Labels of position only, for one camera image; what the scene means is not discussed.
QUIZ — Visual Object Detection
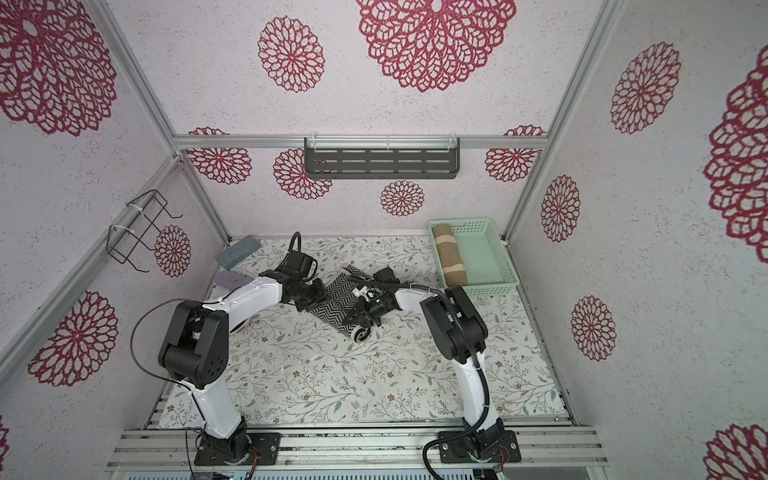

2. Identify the black white zigzag scarf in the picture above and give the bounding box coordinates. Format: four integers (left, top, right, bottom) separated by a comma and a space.
307, 264, 371, 343

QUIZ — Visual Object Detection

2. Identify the brown checked scarf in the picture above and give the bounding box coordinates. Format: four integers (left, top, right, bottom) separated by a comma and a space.
432, 223, 468, 286

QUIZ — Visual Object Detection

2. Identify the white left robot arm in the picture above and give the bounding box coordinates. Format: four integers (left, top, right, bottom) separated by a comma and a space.
158, 250, 326, 462

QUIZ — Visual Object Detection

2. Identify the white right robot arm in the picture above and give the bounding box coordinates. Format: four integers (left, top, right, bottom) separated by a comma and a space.
345, 274, 505, 458

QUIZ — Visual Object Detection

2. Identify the mint green plastic basket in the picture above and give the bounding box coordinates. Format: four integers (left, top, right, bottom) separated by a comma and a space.
428, 217, 520, 298

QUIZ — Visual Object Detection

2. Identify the lilac pencil case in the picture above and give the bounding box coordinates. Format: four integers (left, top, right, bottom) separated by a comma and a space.
214, 270, 254, 291

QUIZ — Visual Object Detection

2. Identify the grey blue eraser block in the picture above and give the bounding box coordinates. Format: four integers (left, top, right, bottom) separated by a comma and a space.
216, 235, 261, 270

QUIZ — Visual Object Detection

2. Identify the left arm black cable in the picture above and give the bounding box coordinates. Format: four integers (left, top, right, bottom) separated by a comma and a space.
129, 231, 304, 480

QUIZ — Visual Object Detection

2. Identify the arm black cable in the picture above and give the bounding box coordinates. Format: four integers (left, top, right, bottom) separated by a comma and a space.
129, 231, 304, 480
347, 275, 492, 480

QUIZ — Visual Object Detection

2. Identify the grey metal wall shelf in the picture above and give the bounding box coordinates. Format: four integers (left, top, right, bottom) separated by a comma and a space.
303, 137, 460, 180

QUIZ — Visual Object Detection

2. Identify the black wire wall rack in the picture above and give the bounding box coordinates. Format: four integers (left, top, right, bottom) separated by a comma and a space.
105, 189, 182, 274

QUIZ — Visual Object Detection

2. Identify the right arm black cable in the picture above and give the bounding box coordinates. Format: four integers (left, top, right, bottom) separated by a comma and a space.
347, 275, 492, 480

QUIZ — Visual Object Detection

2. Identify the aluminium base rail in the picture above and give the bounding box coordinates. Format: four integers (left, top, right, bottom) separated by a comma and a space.
105, 417, 608, 479

